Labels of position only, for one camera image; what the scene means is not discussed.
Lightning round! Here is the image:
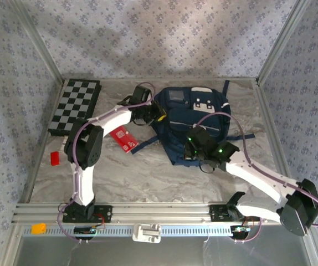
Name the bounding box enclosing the white plastic bracket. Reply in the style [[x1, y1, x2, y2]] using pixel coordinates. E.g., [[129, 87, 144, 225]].
[[132, 223, 162, 244]]

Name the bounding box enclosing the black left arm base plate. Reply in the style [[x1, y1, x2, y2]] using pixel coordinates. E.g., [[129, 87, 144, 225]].
[[62, 204, 113, 224]]

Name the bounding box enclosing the aluminium cross rail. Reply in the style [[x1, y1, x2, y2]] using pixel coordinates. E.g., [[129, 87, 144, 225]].
[[12, 202, 314, 224]]

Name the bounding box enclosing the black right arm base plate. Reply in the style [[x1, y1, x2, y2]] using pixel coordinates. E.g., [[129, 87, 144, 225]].
[[209, 204, 261, 222]]

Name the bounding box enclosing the yellow plastic block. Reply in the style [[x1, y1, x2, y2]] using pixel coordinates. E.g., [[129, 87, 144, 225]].
[[31, 223, 47, 235]]

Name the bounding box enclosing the aluminium side rail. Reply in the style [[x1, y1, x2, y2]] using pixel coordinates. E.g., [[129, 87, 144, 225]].
[[19, 79, 67, 204], [254, 81, 308, 206]]

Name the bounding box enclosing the black grey chessboard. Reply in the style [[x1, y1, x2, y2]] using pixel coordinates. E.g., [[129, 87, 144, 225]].
[[47, 79, 103, 137]]

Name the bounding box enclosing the grey slotted cable duct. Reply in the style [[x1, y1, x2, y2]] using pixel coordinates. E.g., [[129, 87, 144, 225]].
[[23, 224, 262, 237]]

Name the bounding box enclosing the aluminium frame post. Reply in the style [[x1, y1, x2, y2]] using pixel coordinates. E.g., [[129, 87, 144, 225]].
[[8, 0, 67, 88], [255, 0, 314, 87]]

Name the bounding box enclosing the red pencil pouch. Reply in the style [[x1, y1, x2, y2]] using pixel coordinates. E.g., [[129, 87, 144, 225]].
[[110, 125, 140, 153]]

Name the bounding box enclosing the navy blue backpack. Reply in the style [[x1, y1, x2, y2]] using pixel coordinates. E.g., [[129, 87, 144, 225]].
[[131, 80, 255, 167]]

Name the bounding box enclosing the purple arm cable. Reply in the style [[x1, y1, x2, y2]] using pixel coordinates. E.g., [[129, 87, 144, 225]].
[[194, 112, 318, 244], [57, 81, 156, 244]]

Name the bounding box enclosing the grey metal panel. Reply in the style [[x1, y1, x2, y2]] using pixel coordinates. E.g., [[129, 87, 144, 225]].
[[8, 234, 318, 266]]

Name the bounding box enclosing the small circuit board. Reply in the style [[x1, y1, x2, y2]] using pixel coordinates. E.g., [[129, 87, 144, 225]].
[[74, 226, 106, 237], [230, 224, 252, 234]]

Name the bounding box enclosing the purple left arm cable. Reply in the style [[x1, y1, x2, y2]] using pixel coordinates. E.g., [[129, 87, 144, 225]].
[[57, 81, 156, 244]]

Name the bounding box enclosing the small red block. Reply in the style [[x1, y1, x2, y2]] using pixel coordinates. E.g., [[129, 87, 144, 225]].
[[50, 151, 61, 167]]

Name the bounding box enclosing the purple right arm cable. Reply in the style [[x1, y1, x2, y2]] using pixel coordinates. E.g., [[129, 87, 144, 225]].
[[194, 112, 318, 244]]

